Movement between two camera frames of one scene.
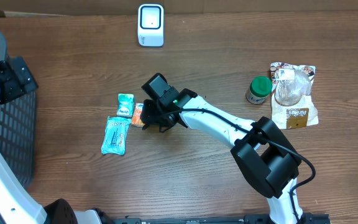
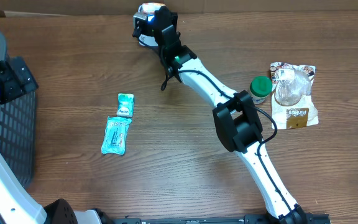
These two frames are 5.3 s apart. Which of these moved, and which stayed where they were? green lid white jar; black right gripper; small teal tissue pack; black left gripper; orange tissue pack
Moved: orange tissue pack; black right gripper
Stayed: small teal tissue pack; black left gripper; green lid white jar
